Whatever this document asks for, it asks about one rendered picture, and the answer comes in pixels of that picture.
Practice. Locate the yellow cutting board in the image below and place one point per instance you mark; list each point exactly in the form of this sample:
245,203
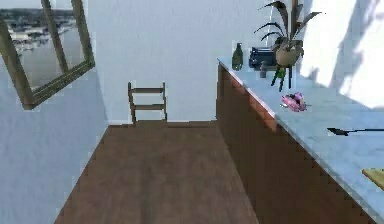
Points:
375,176

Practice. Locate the brown wooden chair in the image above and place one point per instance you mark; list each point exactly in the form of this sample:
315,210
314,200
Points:
147,107

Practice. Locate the dark green bottle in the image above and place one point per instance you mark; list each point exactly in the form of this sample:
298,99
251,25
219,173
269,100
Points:
237,58

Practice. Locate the brown framed window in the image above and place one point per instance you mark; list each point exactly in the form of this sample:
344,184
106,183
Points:
50,50

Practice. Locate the brown cabinet with pale worktop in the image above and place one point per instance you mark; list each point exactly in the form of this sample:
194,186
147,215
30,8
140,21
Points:
320,143

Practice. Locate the black spatula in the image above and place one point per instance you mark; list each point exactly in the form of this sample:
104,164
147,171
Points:
343,131

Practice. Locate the houseplant in tan pot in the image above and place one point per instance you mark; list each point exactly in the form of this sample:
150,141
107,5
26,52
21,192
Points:
287,53

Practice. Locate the small grey shaker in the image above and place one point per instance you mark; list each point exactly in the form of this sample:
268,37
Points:
263,69

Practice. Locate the pink bell pepper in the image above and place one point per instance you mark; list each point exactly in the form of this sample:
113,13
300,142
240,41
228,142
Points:
294,101

